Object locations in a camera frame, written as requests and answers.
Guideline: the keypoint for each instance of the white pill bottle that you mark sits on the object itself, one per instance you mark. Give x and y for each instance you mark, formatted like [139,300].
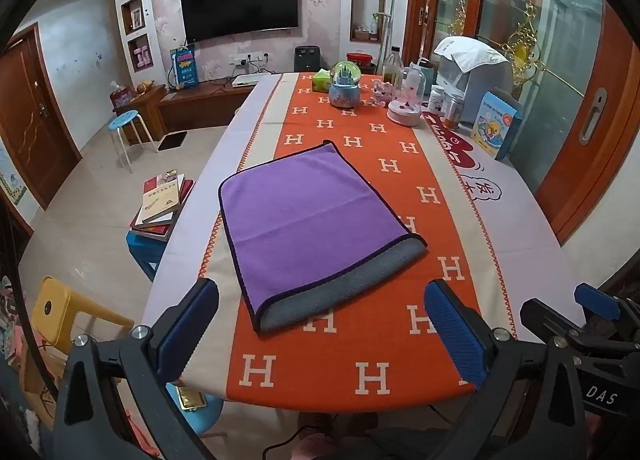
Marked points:
[436,100]

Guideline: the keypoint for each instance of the orange patterned tablecloth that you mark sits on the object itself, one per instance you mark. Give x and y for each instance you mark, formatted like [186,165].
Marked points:
[370,340]

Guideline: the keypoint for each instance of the red pot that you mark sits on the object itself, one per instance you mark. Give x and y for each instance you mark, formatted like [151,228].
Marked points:
[359,62]

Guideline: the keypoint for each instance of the red detergent bottle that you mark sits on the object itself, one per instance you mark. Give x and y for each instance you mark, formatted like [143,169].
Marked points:
[120,96]

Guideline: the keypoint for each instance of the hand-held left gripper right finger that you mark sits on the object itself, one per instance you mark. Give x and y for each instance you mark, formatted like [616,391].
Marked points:
[456,335]

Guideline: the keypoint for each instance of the white water dispenser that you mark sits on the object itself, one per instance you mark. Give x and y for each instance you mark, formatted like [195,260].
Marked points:
[482,90]

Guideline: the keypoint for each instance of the black wall television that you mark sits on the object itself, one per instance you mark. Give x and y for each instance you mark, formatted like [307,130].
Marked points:
[239,4]

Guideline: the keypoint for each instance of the blue round stool white legs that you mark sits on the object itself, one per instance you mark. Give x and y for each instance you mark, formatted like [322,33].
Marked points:
[124,121]

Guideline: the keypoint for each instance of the stack of books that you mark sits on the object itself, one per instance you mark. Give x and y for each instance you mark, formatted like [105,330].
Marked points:
[162,197]

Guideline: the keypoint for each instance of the white set-top box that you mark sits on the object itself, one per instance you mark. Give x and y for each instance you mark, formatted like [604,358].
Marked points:
[250,81]

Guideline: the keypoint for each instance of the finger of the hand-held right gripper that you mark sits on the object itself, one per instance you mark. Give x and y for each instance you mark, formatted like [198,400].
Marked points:
[595,299]
[541,317]

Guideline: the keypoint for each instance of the castle snow globe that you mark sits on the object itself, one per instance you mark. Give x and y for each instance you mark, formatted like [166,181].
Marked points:
[345,85]

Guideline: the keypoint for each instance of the wooden framed glass sliding door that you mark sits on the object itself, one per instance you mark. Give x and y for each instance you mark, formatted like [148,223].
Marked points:
[550,40]

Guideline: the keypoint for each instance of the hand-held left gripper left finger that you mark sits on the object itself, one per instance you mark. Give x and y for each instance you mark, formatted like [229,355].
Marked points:
[186,327]

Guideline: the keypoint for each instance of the orange capped jar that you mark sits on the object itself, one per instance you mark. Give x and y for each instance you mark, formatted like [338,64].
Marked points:
[453,112]

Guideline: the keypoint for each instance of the blue plastic stool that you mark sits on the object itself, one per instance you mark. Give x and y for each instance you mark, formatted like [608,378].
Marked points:
[145,250]

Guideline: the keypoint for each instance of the black floor mat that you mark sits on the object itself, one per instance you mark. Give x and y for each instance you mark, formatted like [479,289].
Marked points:
[172,141]

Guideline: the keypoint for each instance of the white cloth cover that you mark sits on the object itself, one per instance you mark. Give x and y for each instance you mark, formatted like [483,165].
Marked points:
[472,54]

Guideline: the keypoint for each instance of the purple and grey towel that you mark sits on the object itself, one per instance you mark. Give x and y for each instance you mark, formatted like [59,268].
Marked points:
[305,212]

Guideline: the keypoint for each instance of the pink cat figurine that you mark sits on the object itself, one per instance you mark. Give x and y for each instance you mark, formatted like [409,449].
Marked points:
[383,92]

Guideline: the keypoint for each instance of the wooden television cabinet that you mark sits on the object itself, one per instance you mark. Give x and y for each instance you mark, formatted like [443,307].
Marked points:
[200,102]

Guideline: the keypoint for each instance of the black space heater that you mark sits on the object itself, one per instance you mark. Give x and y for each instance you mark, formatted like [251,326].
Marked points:
[303,60]

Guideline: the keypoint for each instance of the light blue round stool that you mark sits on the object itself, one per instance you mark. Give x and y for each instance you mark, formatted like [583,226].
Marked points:
[200,412]

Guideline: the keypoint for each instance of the yellow plastic stool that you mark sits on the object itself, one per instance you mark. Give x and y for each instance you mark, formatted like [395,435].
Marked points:
[60,310]

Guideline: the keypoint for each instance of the blue children's book box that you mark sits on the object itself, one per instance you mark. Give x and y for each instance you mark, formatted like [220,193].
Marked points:
[495,127]

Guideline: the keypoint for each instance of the glass dome with pink base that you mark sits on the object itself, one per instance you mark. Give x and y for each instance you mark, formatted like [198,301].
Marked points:
[406,100]

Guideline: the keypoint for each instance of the green tissue box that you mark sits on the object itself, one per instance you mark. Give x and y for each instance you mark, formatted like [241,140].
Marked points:
[321,81]

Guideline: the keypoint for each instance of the glass oil bottle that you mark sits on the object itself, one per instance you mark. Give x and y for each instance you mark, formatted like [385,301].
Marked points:
[393,67]

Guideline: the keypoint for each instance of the blue standing picture book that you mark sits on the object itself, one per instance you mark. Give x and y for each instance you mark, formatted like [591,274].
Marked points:
[184,67]

